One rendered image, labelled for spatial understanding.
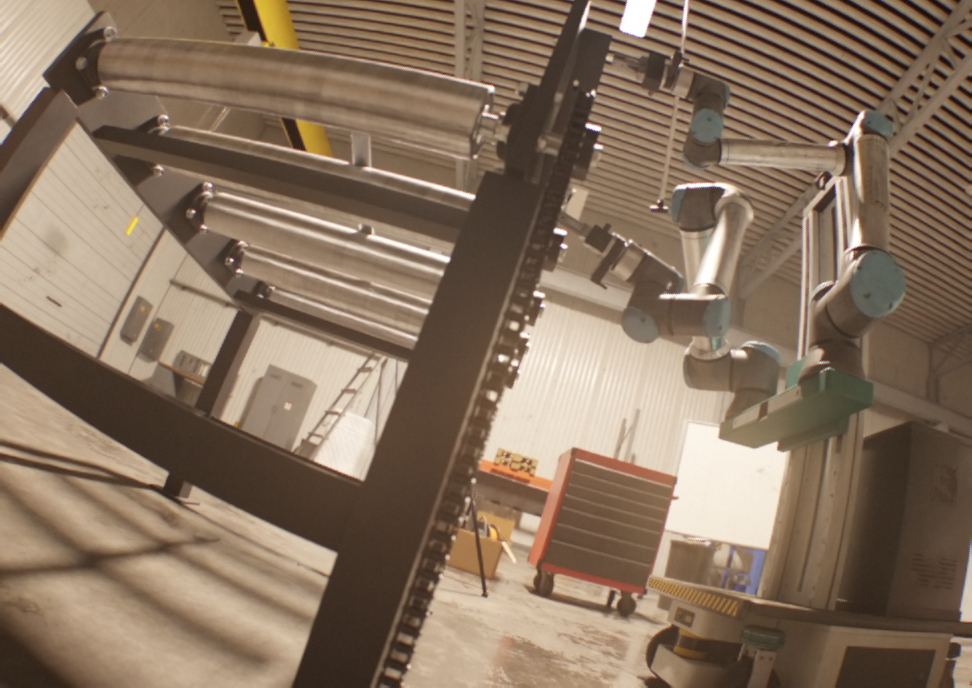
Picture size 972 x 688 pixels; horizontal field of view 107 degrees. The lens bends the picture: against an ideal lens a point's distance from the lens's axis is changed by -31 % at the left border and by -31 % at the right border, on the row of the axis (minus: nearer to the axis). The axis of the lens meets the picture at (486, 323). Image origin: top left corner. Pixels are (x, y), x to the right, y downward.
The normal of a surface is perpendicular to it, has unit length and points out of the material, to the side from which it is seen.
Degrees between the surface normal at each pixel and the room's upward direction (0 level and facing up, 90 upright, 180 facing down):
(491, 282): 90
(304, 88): 137
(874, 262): 95
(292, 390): 90
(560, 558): 90
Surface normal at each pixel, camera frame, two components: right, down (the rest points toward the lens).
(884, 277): -0.15, -0.32
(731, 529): -0.36, -0.45
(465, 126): -0.20, 0.41
